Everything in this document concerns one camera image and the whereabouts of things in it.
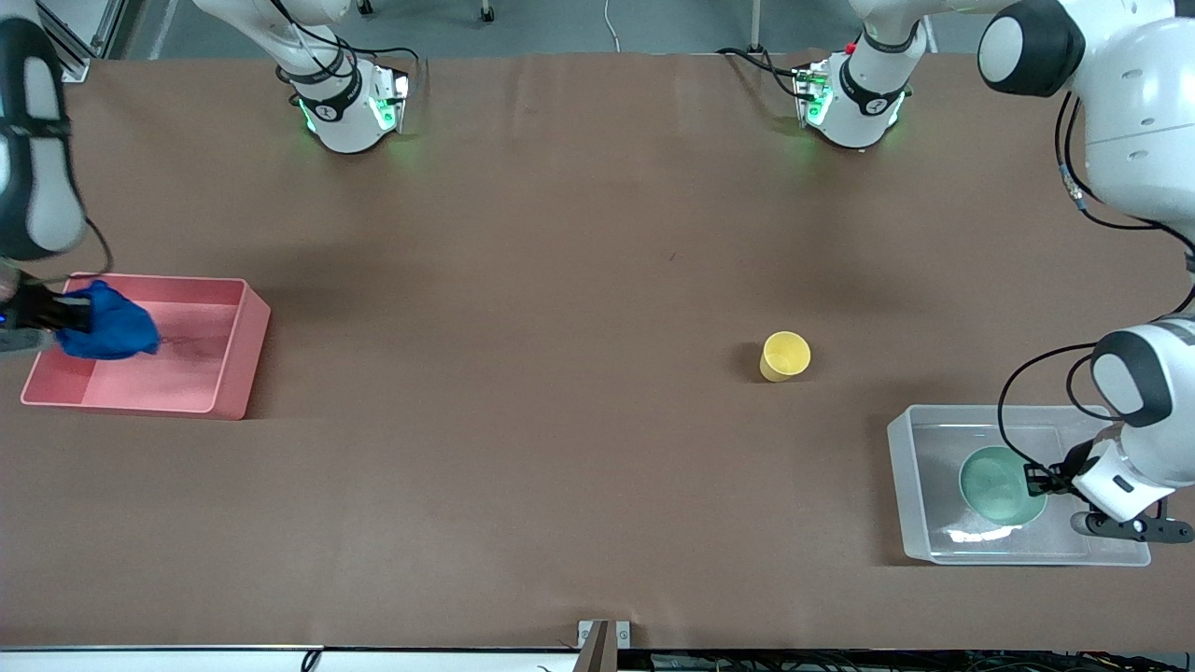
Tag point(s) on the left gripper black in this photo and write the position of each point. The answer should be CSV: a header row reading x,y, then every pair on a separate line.
x,y
1065,473

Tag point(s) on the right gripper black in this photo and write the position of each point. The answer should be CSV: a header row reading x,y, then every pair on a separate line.
x,y
35,309

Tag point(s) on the blue cloth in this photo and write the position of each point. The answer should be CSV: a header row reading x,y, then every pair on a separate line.
x,y
117,327

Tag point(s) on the mint green bowl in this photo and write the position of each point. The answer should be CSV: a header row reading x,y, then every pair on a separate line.
x,y
994,485

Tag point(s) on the yellow plastic cup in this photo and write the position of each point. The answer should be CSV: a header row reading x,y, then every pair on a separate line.
x,y
784,356

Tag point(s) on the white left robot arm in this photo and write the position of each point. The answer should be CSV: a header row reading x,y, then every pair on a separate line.
x,y
1139,93

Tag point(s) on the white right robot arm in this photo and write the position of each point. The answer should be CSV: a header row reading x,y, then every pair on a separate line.
x,y
47,168

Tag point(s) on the clear plastic box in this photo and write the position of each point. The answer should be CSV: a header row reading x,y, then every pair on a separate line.
x,y
934,523

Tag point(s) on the pink plastic bin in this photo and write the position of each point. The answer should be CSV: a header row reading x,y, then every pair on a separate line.
x,y
205,364

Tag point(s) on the brown table cover sheet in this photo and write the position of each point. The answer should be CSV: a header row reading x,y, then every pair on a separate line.
x,y
597,280

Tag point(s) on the aluminium frame profile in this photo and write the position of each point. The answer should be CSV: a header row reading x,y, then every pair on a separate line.
x,y
89,37

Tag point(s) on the metal table edge bracket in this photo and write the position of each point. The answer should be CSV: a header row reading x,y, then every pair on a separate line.
x,y
602,644

